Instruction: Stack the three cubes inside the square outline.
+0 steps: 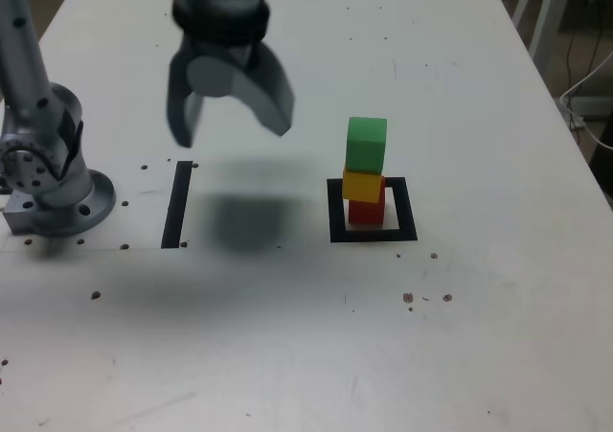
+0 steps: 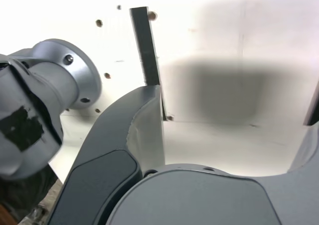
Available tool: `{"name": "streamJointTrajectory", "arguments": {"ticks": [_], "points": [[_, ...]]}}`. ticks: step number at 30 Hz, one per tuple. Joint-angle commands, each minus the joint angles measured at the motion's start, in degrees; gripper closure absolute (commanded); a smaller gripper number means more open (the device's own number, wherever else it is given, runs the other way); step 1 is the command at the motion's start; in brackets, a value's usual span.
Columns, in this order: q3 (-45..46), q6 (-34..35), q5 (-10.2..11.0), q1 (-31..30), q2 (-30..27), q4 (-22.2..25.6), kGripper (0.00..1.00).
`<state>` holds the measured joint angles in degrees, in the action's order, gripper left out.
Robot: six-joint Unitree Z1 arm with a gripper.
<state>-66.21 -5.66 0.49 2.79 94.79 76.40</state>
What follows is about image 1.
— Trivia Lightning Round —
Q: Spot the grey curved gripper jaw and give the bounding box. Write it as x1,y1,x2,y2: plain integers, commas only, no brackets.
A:
166,41,206,148
186,43,296,139

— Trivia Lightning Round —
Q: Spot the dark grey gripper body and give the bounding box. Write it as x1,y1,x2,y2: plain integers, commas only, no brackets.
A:
194,41,263,70

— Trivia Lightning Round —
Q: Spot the green cube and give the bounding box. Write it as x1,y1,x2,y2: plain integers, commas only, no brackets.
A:
345,117,388,174

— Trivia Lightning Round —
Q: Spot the yellow cube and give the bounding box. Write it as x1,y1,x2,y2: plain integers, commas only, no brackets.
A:
342,166,387,204

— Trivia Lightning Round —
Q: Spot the red cube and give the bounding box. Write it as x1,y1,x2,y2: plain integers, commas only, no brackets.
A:
347,176,387,226

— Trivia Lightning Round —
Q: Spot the black tape square outline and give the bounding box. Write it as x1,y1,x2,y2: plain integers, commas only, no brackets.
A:
327,176,419,244

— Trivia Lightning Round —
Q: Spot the black tape strip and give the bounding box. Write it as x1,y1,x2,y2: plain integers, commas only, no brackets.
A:
160,160,193,250

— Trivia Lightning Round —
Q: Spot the thick white furniture leg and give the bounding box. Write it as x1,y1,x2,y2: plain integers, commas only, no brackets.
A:
528,0,576,72

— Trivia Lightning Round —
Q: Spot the white cable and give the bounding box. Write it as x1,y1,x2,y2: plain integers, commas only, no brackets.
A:
559,51,613,150

